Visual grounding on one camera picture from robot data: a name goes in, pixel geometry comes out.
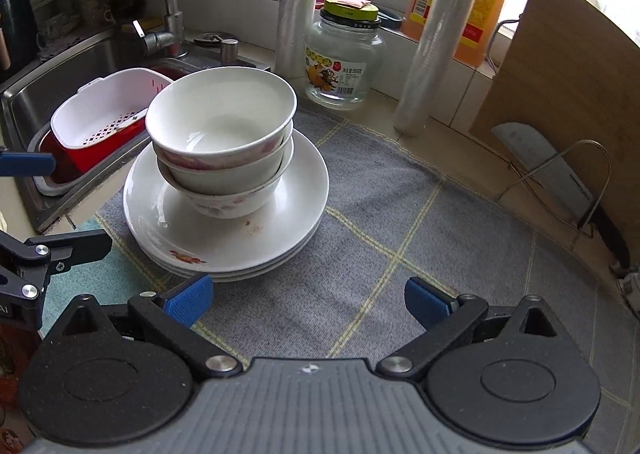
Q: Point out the round metal sink cap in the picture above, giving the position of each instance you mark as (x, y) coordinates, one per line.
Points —
(207, 39)

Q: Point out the white plastic colander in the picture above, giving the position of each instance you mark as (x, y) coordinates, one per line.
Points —
(100, 109)

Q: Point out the bamboo cutting board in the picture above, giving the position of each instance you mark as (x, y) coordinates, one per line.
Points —
(560, 84)

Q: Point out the metal sink knob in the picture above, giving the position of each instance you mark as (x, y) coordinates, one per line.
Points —
(230, 53)

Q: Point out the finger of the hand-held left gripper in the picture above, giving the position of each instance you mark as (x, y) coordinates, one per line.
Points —
(75, 244)
(27, 164)

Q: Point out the teal printed cloth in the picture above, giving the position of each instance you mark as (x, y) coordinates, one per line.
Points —
(100, 279)

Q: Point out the orange paper sachet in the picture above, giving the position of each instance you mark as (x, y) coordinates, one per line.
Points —
(347, 2)

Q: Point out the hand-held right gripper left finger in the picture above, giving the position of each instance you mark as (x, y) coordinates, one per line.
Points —
(190, 299)

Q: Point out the grey checked counter mat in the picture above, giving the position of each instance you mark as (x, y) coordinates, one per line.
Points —
(400, 214)

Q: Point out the plain white shallow dish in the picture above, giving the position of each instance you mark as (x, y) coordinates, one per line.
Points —
(280, 214)

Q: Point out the stainless steel sink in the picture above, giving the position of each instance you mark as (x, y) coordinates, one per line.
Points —
(30, 99)

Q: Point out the black air fryer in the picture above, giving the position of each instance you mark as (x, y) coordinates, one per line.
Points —
(15, 24)

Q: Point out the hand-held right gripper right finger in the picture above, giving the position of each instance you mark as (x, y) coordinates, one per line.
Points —
(427, 301)

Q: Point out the glass jar green lid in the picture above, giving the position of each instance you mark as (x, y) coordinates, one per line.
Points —
(342, 59)

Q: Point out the white and red strainer basket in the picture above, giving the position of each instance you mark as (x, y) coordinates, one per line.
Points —
(85, 161)

